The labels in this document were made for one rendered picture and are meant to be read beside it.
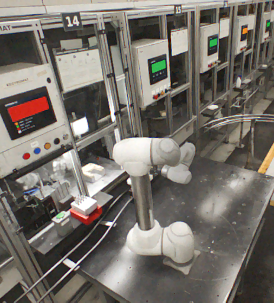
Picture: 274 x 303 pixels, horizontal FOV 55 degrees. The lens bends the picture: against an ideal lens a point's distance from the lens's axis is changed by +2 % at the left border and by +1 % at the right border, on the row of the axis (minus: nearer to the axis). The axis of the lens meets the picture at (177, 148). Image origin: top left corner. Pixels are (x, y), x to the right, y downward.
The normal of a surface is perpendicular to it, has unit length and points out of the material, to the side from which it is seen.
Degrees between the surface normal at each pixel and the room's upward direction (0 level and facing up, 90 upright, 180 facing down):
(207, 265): 0
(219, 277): 0
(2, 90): 90
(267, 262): 0
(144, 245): 85
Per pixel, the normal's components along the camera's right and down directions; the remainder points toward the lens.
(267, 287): -0.04, -0.86
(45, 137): 0.85, 0.23
